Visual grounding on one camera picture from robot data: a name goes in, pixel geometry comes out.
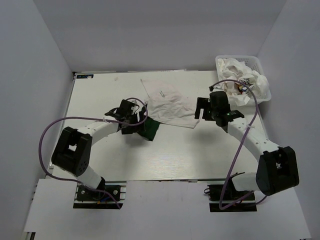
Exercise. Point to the white green-sleeved t-shirt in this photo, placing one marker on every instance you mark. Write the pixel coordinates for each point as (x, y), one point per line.
(166, 105)

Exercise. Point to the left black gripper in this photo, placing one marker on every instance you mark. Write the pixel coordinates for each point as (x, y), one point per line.
(135, 129)

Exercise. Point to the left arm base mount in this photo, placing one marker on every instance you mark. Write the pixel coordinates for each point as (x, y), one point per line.
(88, 199)

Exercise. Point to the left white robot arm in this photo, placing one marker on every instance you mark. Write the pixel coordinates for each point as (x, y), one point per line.
(73, 149)

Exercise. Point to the white plastic basket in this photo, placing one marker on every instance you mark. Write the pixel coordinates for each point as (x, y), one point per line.
(260, 67)

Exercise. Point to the white printed t-shirt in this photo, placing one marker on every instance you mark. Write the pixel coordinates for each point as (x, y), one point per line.
(242, 80)

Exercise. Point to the blue table label sticker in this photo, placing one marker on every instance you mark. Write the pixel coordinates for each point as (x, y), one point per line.
(84, 76)

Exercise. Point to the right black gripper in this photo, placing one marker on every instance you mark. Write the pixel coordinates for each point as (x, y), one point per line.
(202, 103)

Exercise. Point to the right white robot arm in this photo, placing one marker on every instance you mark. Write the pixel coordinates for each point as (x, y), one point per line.
(277, 168)

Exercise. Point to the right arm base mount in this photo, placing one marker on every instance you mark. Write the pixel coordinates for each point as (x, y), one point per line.
(213, 192)

